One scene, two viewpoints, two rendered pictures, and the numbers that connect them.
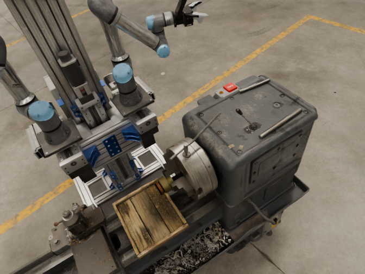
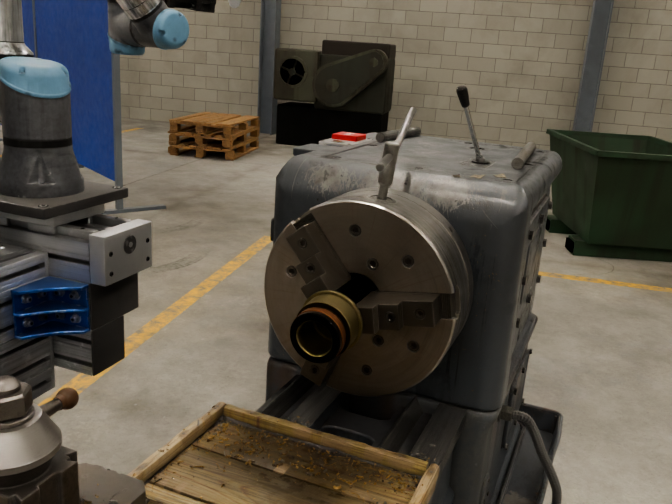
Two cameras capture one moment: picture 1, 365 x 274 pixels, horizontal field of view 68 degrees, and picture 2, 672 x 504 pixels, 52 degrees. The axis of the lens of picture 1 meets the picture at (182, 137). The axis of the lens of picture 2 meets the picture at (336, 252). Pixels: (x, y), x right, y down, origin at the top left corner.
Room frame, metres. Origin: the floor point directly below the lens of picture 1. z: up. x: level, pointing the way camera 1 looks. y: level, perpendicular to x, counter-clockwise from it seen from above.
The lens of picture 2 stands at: (0.12, 0.76, 1.46)
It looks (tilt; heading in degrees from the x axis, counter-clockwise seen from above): 17 degrees down; 316
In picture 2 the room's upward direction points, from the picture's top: 4 degrees clockwise
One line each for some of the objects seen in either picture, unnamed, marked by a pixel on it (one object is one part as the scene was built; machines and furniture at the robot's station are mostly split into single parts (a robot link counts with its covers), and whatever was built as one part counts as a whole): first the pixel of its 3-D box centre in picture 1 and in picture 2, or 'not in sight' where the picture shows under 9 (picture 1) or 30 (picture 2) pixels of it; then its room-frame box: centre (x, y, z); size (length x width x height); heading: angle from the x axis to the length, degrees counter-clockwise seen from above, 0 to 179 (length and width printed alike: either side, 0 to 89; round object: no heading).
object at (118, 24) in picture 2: (159, 39); (130, 27); (1.53, 0.02, 1.46); 0.11 x 0.08 x 0.11; 4
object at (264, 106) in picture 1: (245, 135); (423, 244); (1.00, -0.36, 1.06); 0.59 x 0.48 x 0.39; 114
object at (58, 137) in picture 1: (54, 129); not in sight; (1.19, 0.73, 1.21); 0.15 x 0.15 x 0.10
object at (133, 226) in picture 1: (149, 215); (274, 497); (0.71, 0.26, 0.89); 0.36 x 0.30 x 0.04; 24
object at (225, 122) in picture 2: not in sight; (216, 134); (7.76, -4.39, 0.22); 1.25 x 0.86 x 0.44; 126
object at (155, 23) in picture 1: (156, 22); not in sight; (1.55, 0.03, 1.56); 0.11 x 0.08 x 0.09; 94
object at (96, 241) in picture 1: (87, 242); not in sight; (0.59, 0.58, 0.95); 0.43 x 0.17 x 0.05; 24
